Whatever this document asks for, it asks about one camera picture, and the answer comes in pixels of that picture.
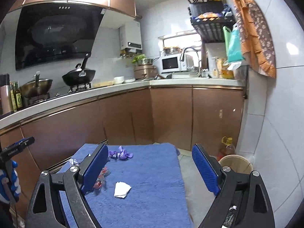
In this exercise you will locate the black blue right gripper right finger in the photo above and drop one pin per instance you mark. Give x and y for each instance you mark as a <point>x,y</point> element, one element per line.
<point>209,169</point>

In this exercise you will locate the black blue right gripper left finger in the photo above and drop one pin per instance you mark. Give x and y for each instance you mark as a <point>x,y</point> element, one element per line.
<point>91,167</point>

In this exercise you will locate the red colourful candy wrapper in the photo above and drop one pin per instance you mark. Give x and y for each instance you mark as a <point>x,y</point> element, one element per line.
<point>101,180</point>

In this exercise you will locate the blue white milk carton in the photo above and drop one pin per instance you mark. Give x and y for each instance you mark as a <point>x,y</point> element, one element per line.
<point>73,162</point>

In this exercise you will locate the white napkin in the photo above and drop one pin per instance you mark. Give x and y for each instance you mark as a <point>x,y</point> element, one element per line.
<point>121,190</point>

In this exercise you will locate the purple glove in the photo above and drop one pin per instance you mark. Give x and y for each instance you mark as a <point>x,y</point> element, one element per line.
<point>120,154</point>

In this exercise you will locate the brown kitchen cabinets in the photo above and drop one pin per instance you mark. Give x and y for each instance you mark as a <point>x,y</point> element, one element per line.
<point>180,116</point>

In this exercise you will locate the chrome kitchen faucet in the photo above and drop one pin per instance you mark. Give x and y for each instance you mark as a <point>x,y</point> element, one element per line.
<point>187,61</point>

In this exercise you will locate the blue white gloved hand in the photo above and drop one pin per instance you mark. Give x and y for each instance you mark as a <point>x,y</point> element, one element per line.
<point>10,186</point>

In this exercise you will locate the brown wicker basket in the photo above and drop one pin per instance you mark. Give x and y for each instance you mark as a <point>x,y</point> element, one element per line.
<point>237,163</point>

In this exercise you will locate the yellow cooking oil jug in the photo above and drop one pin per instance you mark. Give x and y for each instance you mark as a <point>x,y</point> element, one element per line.
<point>227,148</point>

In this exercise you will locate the pink thermos flask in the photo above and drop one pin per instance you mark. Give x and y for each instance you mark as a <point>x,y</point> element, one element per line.
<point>6,101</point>

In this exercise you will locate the olive oil bottle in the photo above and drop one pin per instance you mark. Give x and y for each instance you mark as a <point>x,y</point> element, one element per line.
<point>18,96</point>

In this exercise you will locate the blue towel cloth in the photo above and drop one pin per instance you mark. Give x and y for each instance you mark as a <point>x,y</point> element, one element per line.
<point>157,195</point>

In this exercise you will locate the steel frying pan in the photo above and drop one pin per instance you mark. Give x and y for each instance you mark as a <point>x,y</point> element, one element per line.
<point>36,86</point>

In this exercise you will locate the black wok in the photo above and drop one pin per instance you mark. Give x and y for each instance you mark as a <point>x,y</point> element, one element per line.
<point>80,74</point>

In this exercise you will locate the white microwave oven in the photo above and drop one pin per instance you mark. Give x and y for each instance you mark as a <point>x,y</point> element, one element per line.
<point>172,63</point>

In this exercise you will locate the brown cooking pot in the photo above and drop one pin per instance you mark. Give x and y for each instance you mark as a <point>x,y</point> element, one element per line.
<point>145,72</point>

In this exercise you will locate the teal plastic bag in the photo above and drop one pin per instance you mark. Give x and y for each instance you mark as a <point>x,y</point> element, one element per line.
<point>234,47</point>

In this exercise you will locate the black range hood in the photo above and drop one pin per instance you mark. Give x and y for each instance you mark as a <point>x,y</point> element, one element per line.
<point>51,32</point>

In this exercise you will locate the orange brown apron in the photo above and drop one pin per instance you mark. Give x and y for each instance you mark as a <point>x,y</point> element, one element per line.
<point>255,38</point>

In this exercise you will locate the white water heater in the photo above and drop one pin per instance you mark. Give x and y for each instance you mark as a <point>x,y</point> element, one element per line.
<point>130,36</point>

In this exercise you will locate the black dish rack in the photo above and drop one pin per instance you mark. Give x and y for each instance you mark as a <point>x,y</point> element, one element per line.
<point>208,17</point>

